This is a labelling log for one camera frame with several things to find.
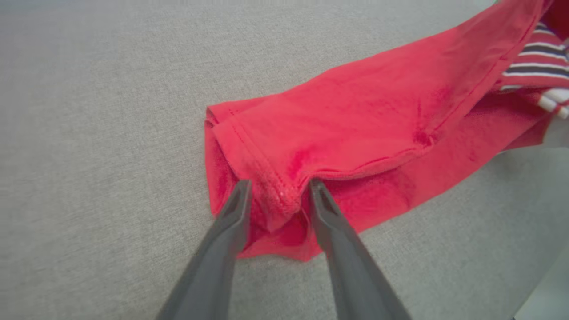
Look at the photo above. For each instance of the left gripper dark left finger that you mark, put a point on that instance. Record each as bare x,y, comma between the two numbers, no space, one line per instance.
213,266

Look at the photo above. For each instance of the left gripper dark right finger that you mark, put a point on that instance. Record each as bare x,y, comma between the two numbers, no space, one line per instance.
351,271

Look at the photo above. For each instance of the red Bulls basketball jersey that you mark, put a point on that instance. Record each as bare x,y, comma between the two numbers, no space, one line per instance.
355,115

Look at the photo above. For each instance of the grey fabric sofa seat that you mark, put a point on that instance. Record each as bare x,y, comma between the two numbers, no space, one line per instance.
89,133

